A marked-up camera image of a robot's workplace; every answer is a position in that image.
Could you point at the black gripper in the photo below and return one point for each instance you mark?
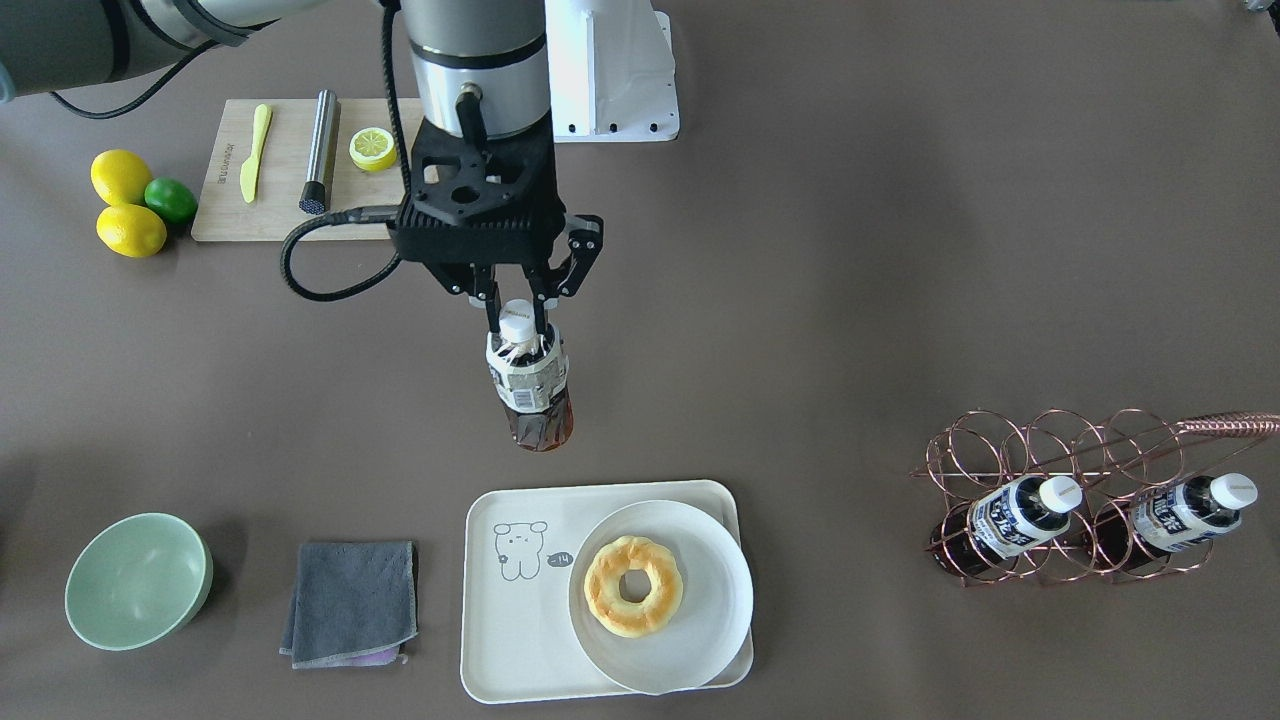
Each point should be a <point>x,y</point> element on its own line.
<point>582,243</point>

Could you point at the tea bottle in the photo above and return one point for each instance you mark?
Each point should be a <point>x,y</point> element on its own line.
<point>1155,525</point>
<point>530,374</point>
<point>986,538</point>

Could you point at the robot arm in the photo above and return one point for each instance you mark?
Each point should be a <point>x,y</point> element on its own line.
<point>468,95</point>

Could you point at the cream rabbit serving tray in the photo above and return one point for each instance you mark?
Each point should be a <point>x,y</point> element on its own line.
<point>521,546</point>

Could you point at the tea bottle in rack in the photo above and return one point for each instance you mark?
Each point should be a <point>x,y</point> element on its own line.
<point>986,538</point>

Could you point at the halved lemon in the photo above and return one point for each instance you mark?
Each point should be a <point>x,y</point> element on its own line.
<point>373,149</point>

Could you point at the steel muddler black tip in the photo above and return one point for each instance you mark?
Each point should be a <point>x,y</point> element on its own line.
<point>317,187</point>

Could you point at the bamboo cutting board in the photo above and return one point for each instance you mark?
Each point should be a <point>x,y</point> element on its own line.
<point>223,216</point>

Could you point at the yellow plastic knife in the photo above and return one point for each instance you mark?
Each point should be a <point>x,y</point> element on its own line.
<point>250,168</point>

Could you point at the folded grey cloth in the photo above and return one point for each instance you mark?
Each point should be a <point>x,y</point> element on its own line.
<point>353,604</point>

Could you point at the green lime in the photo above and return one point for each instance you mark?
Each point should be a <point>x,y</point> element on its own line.
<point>171,200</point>

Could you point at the white round plate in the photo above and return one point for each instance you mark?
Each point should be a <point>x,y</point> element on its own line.
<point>706,630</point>

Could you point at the lower whole lemon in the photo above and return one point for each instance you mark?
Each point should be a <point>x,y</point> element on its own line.
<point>132,231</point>

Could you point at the whole lemon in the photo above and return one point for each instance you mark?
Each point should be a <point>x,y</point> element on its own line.
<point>132,231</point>
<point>120,177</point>

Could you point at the upper whole lemon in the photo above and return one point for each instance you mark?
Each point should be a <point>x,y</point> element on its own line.
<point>120,177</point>

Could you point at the mint green bowl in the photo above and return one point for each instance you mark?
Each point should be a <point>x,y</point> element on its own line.
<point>138,581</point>

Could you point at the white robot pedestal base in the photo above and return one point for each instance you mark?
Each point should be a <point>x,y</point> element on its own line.
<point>612,72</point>

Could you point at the glazed ring donut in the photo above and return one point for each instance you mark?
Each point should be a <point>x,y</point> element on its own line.
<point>633,587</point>

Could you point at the copper wire bottle rack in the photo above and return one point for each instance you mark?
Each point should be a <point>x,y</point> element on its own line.
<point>1117,462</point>

